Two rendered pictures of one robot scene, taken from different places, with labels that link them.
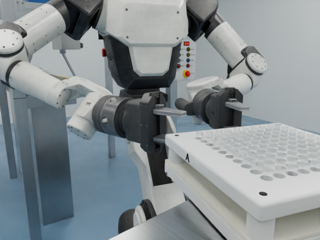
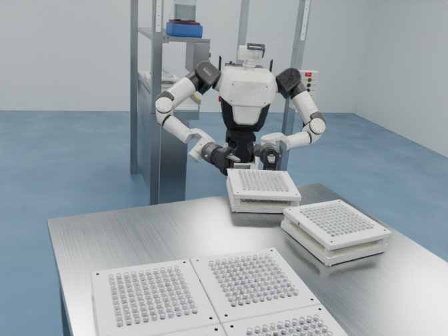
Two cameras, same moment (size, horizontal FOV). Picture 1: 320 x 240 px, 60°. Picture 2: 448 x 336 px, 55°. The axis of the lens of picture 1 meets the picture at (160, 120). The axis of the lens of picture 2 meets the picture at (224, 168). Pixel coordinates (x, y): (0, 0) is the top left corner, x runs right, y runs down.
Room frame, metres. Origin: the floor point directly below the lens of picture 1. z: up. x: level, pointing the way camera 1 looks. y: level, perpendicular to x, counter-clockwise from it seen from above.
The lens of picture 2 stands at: (-1.12, -0.37, 1.59)
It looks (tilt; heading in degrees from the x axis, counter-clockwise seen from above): 21 degrees down; 14
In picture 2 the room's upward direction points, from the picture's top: 5 degrees clockwise
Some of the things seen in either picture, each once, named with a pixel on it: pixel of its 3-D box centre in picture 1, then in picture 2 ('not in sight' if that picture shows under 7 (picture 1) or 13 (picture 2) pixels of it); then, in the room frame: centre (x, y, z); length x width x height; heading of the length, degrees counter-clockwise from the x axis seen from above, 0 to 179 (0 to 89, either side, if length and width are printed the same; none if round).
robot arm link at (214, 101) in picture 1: (220, 110); (270, 158); (0.67, -0.15, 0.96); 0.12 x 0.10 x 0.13; 12
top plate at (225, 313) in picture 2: not in sight; (251, 282); (-0.24, -0.25, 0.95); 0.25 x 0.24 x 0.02; 125
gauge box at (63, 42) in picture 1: (65, 32); (197, 57); (1.70, 0.56, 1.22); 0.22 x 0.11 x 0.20; 33
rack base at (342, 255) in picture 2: not in sight; (333, 235); (0.18, -0.44, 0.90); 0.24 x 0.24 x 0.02; 42
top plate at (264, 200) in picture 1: (272, 154); (262, 183); (0.38, -0.16, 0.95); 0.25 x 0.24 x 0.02; 110
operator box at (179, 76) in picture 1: (183, 60); (303, 89); (1.93, -0.16, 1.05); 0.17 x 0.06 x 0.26; 123
